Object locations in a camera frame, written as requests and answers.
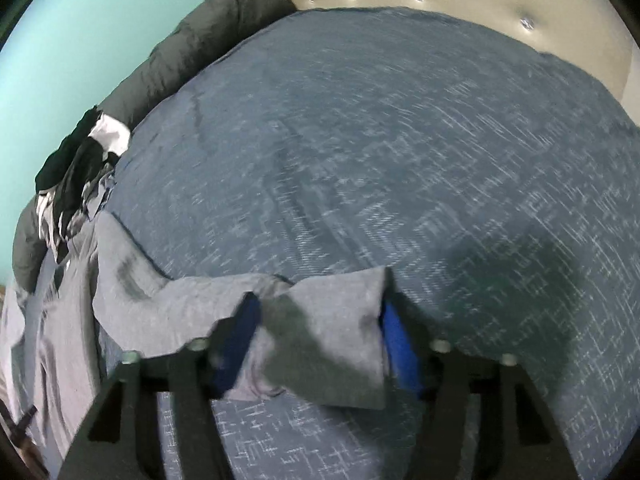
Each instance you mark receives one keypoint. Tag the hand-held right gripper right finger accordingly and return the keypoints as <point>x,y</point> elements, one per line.
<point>400,345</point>

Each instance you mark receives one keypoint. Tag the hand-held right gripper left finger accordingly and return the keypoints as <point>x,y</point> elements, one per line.
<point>240,340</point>

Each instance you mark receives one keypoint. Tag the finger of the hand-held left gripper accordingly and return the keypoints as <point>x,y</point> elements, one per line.
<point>24,425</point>

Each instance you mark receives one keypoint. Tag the grey sweater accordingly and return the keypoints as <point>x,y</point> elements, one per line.
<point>200,305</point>

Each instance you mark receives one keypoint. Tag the pile of clothes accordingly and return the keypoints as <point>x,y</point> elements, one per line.
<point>80,175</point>

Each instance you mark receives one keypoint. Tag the bed with blue sheet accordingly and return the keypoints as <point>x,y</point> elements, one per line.
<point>400,160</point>

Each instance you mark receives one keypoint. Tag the dark grey rolled duvet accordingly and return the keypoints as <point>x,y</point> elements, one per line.
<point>200,35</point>

